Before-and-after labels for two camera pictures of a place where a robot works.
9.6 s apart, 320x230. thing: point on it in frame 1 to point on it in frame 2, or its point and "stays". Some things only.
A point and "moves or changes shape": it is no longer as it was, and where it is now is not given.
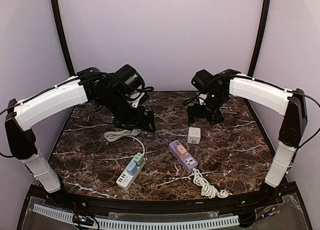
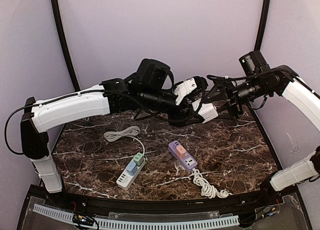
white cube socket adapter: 194,135 moves or changes shape
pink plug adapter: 181,151 stays
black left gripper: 137,118 to 187,106
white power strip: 125,179 stays
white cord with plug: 208,190 stays
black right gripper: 205,113 to 233,96
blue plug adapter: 131,168 stays
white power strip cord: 113,135 stays
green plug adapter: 138,159 stays
